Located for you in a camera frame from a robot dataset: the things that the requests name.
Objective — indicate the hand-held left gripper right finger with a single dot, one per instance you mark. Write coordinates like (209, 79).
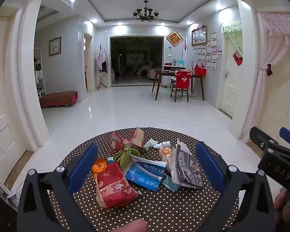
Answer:
(210, 166)

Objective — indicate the red diamond wall decoration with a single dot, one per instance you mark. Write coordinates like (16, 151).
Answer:
(174, 39)

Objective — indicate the blue white packet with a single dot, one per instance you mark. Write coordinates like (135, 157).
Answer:
(145, 174)

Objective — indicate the long teal wrapper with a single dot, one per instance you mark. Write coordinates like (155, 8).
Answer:
(171, 185)

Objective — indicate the dark red curtain tieback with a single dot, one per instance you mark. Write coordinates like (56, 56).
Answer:
(269, 70)

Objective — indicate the large brown cardboard box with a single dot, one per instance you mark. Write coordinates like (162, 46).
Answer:
(138, 137)

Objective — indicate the black chandelier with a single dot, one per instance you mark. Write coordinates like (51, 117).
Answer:
(145, 17)

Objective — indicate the red basket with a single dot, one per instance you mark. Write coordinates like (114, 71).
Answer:
(200, 70)

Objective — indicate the orange white wrapper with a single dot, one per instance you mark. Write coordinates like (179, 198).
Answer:
(164, 153)

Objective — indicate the white pink jacket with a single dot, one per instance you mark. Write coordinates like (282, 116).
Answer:
(102, 58)

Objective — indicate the pink curtain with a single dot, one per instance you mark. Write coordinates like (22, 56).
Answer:
(275, 41)

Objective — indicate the large framed wall picture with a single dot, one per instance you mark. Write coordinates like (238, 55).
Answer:
(199, 36)

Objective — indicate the wooden dining table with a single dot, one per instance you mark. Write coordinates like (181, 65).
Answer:
(164, 73)

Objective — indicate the wooden coat rack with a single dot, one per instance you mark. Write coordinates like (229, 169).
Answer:
(102, 83)

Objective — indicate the green white wrapper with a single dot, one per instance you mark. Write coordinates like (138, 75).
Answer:
(149, 144)

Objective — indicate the red upholstered bench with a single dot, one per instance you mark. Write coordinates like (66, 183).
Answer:
(58, 98)

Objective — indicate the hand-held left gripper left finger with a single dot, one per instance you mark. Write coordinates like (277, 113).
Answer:
(83, 169)

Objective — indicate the small red printed cardboard box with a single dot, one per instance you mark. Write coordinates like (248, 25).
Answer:
(116, 139)

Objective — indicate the small framed wall picture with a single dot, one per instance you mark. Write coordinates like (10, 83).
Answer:
(55, 46)

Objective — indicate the person's right hand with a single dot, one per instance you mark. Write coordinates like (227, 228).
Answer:
(284, 207)

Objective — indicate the red door sticker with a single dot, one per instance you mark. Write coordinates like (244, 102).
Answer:
(237, 58)

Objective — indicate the red hanging ornament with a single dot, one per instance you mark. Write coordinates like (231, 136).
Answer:
(185, 44)

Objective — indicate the person's left hand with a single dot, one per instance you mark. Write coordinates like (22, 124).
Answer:
(129, 226)

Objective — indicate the white panel door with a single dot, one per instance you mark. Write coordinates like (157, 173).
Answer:
(2, 125)

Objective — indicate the red cartoon snack bag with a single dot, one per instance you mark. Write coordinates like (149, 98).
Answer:
(113, 186)

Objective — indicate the green fabric ornament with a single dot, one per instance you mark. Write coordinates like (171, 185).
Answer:
(124, 158)

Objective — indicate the sliding glass door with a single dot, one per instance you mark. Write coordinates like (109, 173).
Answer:
(135, 60)

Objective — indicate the white cabinet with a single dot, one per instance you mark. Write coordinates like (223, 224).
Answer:
(169, 67)

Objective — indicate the green valance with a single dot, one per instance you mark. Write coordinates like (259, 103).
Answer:
(232, 26)

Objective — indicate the orange foil wrapper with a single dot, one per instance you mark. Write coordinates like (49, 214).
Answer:
(99, 166)

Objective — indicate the group of wall certificates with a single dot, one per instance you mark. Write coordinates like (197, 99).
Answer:
(211, 55)

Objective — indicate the folded newspaper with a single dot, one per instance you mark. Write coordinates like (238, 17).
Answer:
(186, 166)

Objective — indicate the small white bottle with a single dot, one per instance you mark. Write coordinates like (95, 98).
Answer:
(163, 145)

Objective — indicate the brown polka dot tablecloth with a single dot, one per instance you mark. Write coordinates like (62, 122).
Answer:
(159, 210)

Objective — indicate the wooden chair red cover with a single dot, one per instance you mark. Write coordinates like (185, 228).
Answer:
(182, 79)

